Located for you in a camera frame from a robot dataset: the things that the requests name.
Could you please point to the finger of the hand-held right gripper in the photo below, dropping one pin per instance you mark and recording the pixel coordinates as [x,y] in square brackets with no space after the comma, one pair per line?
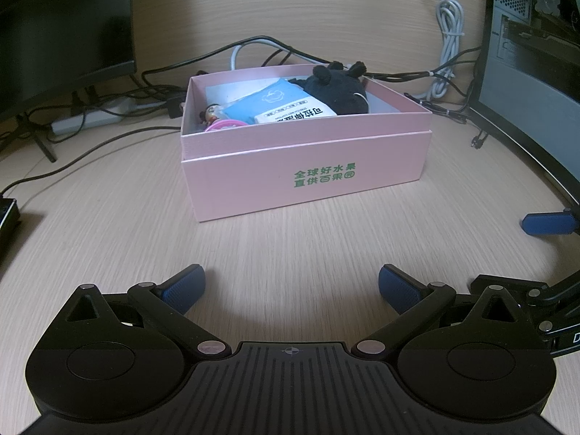
[548,224]
[516,283]

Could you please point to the wooden desktop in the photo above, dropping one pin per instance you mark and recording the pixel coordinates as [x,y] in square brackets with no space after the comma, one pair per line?
[281,244]

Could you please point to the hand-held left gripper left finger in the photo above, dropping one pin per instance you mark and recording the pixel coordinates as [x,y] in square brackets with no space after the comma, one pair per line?
[185,283]

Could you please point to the computer case with glass panel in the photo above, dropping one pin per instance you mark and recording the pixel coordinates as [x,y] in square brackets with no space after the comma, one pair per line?
[525,99]

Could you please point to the small doll figurine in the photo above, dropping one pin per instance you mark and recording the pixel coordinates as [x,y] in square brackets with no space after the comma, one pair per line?
[212,115]

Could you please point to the pink cardboard box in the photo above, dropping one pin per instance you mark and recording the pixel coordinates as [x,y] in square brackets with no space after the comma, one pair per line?
[308,167]

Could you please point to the round pink toy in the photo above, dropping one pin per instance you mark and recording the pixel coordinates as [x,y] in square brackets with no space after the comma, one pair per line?
[224,124]

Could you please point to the blue tissue packet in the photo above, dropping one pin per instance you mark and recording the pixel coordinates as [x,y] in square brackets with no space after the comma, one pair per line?
[281,102]

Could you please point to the black monitor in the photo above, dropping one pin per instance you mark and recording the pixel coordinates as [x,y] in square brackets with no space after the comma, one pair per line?
[59,27]

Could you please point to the black keyboard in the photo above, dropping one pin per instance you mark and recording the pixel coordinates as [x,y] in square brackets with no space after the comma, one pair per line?
[8,217]

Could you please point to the grey power strip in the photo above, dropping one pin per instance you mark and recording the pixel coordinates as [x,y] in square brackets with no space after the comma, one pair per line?
[86,120]

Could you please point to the black monitor stand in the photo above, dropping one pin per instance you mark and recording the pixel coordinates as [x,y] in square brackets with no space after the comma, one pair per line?
[40,140]

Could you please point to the black plush toy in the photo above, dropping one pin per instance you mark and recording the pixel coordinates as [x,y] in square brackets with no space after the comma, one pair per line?
[337,90]

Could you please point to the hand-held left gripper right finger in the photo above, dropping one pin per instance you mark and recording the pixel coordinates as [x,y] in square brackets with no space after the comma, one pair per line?
[398,285]

